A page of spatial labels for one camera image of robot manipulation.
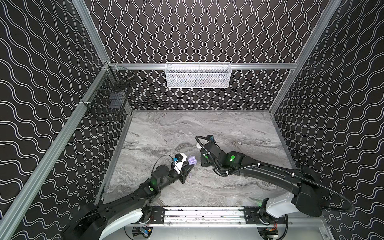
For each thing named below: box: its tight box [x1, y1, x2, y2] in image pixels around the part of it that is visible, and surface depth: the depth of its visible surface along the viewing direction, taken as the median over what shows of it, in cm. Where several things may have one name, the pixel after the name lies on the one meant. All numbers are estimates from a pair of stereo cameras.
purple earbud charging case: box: [188, 156, 198, 166], surface depth 78 cm
